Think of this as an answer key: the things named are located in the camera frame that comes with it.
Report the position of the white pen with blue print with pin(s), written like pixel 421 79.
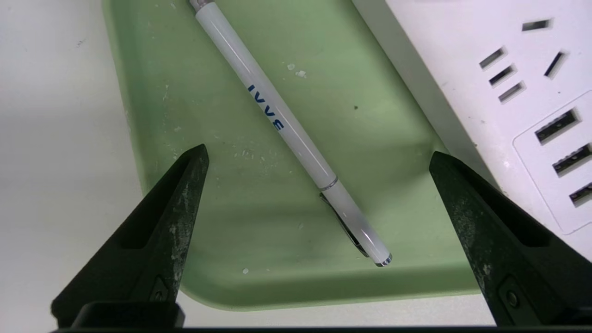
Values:
pixel 277 120

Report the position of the light green plastic tray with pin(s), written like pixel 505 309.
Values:
pixel 259 222

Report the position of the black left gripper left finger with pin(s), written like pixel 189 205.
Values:
pixel 152 249

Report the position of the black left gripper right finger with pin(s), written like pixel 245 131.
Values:
pixel 499 249

